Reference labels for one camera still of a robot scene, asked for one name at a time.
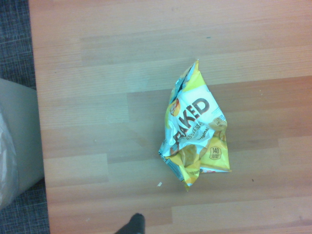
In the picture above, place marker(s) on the yellow white baked chip bag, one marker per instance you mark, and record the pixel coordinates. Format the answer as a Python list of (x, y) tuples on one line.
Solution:
[(195, 126)]

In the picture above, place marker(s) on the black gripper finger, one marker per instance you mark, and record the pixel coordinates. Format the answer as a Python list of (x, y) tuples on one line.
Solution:
[(135, 225)]

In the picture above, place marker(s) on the grey plastic trash bin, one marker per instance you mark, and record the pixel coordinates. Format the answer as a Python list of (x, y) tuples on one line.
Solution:
[(26, 136)]

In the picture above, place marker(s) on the small white crumb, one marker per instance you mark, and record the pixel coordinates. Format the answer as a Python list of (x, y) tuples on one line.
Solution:
[(160, 184)]

